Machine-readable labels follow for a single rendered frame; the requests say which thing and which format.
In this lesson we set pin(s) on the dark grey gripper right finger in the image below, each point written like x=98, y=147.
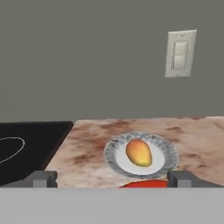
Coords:
x=180, y=178

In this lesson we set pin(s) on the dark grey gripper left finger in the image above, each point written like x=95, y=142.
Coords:
x=43, y=178

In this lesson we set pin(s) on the small red plate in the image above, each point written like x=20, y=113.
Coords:
x=145, y=184

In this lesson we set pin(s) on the orange yellow mango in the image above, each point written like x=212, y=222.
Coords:
x=139, y=152

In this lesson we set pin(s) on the white bowl with grey rim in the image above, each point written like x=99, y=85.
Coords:
x=121, y=157

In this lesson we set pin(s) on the black hob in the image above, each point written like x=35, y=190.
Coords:
x=29, y=145

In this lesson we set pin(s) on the white wall switch plate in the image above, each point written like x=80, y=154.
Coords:
x=180, y=53

